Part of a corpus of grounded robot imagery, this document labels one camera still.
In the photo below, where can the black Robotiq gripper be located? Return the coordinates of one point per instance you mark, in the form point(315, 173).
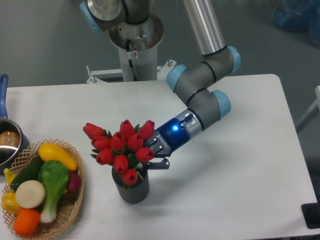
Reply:
point(165, 140)

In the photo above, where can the red tulip bouquet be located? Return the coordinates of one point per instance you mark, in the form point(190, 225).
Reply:
point(126, 150)

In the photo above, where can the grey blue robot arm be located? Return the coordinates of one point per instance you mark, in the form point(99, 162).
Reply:
point(191, 85)

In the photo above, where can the dark grey ribbed vase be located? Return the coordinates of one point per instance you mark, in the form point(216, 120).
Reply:
point(137, 192)

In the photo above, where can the purple red radish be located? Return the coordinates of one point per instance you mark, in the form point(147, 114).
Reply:
point(74, 182)

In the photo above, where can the woven wicker basket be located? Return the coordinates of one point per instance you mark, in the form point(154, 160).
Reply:
point(69, 204)

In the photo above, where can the green bok choy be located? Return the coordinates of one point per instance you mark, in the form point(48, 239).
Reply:
point(54, 177)

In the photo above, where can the yellow squash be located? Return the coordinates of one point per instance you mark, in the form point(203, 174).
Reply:
point(52, 152)

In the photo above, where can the dark green cucumber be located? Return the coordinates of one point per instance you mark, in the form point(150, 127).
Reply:
point(30, 172)

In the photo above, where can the round cream bun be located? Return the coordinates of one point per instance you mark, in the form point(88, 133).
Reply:
point(30, 194)

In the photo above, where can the orange fruit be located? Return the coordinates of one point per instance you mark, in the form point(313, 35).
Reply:
point(26, 222)

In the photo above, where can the black device at edge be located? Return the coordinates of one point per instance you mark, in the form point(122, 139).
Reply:
point(311, 214)

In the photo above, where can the yellow bell pepper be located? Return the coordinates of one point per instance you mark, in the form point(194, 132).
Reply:
point(9, 202)

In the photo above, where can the blue plastic bag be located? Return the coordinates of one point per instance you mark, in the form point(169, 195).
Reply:
point(299, 16)

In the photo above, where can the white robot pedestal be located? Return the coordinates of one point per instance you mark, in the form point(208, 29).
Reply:
point(137, 46)

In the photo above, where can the blue handled saucepan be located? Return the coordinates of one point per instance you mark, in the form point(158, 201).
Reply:
point(12, 139)

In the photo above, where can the white frame at right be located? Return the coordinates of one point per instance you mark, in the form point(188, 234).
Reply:
point(310, 113)

